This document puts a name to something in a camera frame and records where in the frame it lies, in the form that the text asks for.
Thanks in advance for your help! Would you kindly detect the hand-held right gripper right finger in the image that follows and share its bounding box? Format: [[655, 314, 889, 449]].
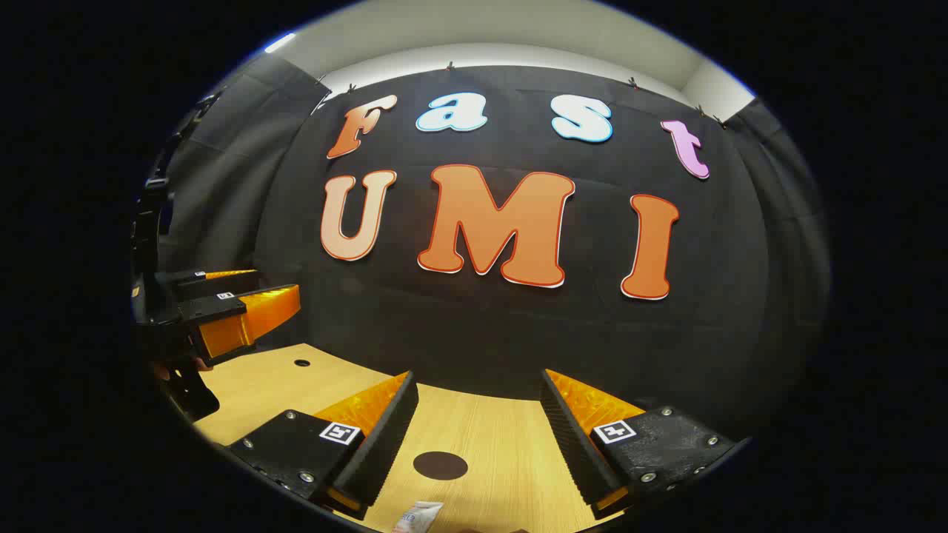
[[539, 369, 741, 520]]

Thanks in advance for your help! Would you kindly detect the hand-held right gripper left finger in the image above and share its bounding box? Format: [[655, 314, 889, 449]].
[[228, 370, 420, 520]]

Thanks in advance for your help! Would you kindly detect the dark brown round coaster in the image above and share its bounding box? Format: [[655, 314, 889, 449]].
[[413, 451, 469, 481]]

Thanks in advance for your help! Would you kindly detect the white toothpaste tube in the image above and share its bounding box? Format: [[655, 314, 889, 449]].
[[391, 501, 445, 533]]

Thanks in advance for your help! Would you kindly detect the wooden desktop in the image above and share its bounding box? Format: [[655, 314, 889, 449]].
[[194, 343, 630, 533]]

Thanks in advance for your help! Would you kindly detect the black backdrop cloth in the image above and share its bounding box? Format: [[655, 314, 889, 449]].
[[148, 52, 830, 445]]

